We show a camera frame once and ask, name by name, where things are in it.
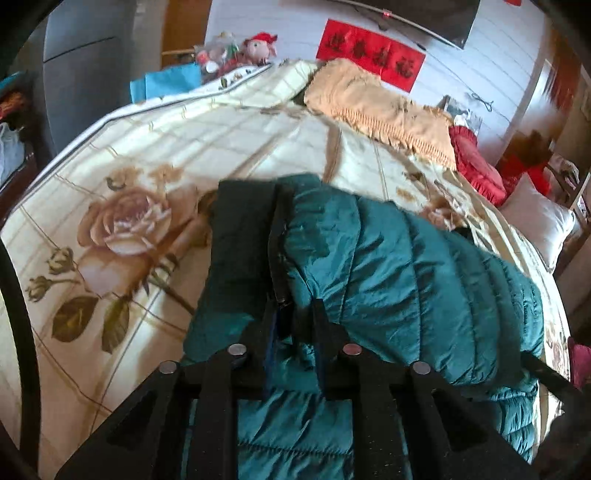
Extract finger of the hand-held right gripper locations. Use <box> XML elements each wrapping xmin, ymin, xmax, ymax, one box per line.
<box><xmin>522</xmin><ymin>353</ymin><xmax>583</xmax><ymax>409</ymax></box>

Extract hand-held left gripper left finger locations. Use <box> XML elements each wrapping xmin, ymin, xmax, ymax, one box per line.
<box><xmin>55</xmin><ymin>307</ymin><xmax>286</xmax><ymax>480</ymax></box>

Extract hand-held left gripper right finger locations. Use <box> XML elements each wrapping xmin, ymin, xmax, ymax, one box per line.
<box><xmin>314</xmin><ymin>300</ymin><xmax>541</xmax><ymax>480</ymax></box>

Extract green quilted jacket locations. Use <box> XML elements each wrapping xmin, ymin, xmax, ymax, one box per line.
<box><xmin>182</xmin><ymin>173</ymin><xmax>546</xmax><ymax>480</ymax></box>

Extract dark red blanket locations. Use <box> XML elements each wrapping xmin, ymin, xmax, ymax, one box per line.
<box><xmin>569</xmin><ymin>337</ymin><xmax>591</xmax><ymax>388</ymax></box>

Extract white pillow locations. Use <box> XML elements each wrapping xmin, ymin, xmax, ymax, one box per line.
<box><xmin>499</xmin><ymin>174</ymin><xmax>578</xmax><ymax>273</ymax></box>

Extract wooden chair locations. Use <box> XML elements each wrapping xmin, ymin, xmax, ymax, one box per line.
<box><xmin>545</xmin><ymin>152</ymin><xmax>591</xmax><ymax>222</ymax></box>

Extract red garment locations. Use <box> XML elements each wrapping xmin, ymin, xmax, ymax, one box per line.
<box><xmin>501</xmin><ymin>154</ymin><xmax>552</xmax><ymax>195</ymax></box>

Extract red ruffled pillow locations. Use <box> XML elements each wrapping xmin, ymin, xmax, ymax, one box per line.
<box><xmin>449</xmin><ymin>126</ymin><xmax>508</xmax><ymax>206</ymax></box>

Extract bed with floral sheet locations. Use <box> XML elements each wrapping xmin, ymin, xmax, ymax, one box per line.
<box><xmin>0</xmin><ymin>60</ymin><xmax>578</xmax><ymax>480</ymax></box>

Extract beige frilled pillow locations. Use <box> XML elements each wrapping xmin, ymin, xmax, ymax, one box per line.
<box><xmin>304</xmin><ymin>58</ymin><xmax>458</xmax><ymax>169</ymax></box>

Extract framed photo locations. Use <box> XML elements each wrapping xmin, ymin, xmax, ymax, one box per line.
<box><xmin>441</xmin><ymin>95</ymin><xmax>483</xmax><ymax>132</ymax></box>

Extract blue cloth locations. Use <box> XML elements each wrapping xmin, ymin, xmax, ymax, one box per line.
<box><xmin>129</xmin><ymin>65</ymin><xmax>204</xmax><ymax>102</ymax></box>

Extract dark wooden cabinet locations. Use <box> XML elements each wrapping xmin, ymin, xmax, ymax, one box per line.
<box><xmin>0</xmin><ymin>138</ymin><xmax>47</xmax><ymax>222</ymax></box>

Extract pile of small items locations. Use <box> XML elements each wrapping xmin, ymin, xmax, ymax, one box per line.
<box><xmin>194</xmin><ymin>31</ymin><xmax>245</xmax><ymax>84</ymax></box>

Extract red tassel decoration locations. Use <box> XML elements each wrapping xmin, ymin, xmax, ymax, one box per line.
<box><xmin>549</xmin><ymin>46</ymin><xmax>583</xmax><ymax>112</ymax></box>

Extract plush toy with red hat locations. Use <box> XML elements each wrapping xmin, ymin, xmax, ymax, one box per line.
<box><xmin>240</xmin><ymin>32</ymin><xmax>279</xmax><ymax>65</ymax></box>

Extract white plastic bag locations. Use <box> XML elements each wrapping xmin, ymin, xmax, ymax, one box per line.
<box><xmin>0</xmin><ymin>122</ymin><xmax>24</xmax><ymax>185</ymax></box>

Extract wooden door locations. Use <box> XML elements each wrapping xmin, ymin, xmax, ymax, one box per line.
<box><xmin>161</xmin><ymin>0</ymin><xmax>213</xmax><ymax>70</ymax></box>

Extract grey refrigerator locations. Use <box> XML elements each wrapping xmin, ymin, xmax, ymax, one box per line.
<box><xmin>42</xmin><ymin>0</ymin><xmax>139</xmax><ymax>158</ymax></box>

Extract stack of folded blankets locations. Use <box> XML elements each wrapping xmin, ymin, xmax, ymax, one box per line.
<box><xmin>0</xmin><ymin>71</ymin><xmax>40</xmax><ymax>121</ymax></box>

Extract thick black cable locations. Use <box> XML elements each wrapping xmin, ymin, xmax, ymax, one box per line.
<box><xmin>0</xmin><ymin>240</ymin><xmax>44</xmax><ymax>469</ymax></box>

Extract red wall banner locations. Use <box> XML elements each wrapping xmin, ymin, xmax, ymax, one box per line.
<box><xmin>316</xmin><ymin>18</ymin><xmax>426</xmax><ymax>88</ymax></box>

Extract wall-mounted television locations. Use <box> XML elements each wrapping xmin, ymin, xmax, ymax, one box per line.
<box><xmin>323</xmin><ymin>0</ymin><xmax>481</xmax><ymax>51</ymax></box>

